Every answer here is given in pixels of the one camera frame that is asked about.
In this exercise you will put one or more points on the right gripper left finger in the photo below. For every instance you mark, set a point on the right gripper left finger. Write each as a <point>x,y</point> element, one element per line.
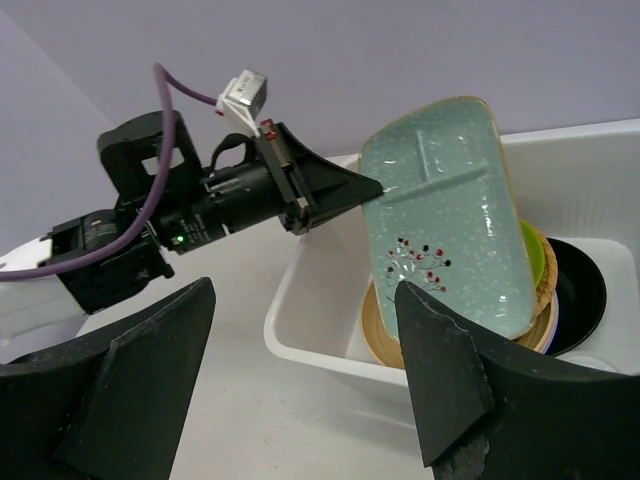
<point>110,404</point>

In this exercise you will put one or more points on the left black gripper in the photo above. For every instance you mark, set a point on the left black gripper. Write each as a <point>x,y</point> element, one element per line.
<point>250,180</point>

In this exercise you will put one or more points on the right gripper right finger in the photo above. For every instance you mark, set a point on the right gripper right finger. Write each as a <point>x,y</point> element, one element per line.
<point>486,407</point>

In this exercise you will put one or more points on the tan yellow round plate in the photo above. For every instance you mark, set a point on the tan yellow round plate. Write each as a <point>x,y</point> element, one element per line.
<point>387,351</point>

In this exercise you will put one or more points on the light blue round plate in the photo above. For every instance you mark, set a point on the light blue round plate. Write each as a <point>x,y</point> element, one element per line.
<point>551,327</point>

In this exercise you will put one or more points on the teal rectangular divided plate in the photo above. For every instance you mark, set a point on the teal rectangular divided plate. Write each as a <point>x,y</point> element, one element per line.
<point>447,220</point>

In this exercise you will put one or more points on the woven orange round plate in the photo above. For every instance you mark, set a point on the woven orange round plate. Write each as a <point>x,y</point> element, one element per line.
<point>547,285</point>

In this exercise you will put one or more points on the black round plate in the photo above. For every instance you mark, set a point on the black round plate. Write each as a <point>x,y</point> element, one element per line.
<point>582,297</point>

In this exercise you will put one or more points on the lime green round plate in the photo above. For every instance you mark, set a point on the lime green round plate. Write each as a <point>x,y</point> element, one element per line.
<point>535,251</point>

